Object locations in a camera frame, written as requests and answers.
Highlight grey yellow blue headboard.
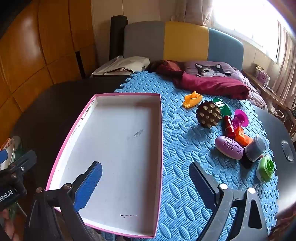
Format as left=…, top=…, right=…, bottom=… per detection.
left=123, top=21, right=244, bottom=72

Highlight wooden side table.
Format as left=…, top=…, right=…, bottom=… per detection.
left=243, top=70, right=296, bottom=130

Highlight black oval table grommet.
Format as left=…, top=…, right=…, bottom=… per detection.
left=281, top=142, right=295, bottom=162

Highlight maroon blanket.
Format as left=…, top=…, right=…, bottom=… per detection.
left=155, top=60, right=250, bottom=100

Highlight magenta plastic spool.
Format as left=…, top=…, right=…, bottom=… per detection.
left=232, top=109, right=250, bottom=128

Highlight wooden wardrobe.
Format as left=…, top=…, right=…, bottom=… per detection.
left=0, top=0, right=97, bottom=144

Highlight blue foam mat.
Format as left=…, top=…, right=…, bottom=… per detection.
left=96, top=71, right=279, bottom=241

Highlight pink bedding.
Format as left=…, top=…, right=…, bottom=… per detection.
left=232, top=67, right=266, bottom=109

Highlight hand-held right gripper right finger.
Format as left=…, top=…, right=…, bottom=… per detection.
left=188, top=161, right=269, bottom=241

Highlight pink curtain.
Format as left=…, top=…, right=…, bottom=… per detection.
left=272, top=30, right=296, bottom=100
left=172, top=0, right=213, bottom=28

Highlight pink-edged white box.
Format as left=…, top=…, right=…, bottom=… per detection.
left=46, top=93, right=163, bottom=239

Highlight bright window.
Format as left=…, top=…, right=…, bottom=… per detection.
left=211, top=0, right=281, bottom=62

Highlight grey jar with black lid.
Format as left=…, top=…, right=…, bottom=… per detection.
left=240, top=135, right=268, bottom=168

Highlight blue and white object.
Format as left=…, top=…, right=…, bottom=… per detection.
left=0, top=137, right=16, bottom=171

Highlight purple gift boxes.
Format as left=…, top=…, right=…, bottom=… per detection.
left=255, top=64, right=270, bottom=85

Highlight yellow plastic toy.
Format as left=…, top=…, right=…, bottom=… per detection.
left=183, top=91, right=203, bottom=109

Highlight green plastic spool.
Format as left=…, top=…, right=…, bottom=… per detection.
left=212, top=98, right=232, bottom=117

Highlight black rolled mat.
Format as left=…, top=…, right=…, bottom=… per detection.
left=109, top=15, right=128, bottom=61

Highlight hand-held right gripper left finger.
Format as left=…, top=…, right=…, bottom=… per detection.
left=23, top=161, right=103, bottom=241

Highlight green plastic punch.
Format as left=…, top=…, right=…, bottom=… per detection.
left=255, top=154, right=275, bottom=183

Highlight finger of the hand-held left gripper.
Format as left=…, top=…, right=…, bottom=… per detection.
left=8, top=150, right=37, bottom=179

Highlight brown wooden massage brush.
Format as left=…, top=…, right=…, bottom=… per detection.
left=196, top=100, right=223, bottom=128

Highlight purple oval case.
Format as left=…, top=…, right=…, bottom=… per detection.
left=215, top=136, right=244, bottom=160

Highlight orange linked cubes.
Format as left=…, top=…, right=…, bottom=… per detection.
left=233, top=127, right=253, bottom=147

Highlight purple cat pillow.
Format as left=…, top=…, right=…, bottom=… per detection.
left=184, top=61, right=242, bottom=80

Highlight red metallic cylinder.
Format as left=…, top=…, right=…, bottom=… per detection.
left=223, top=115, right=236, bottom=139

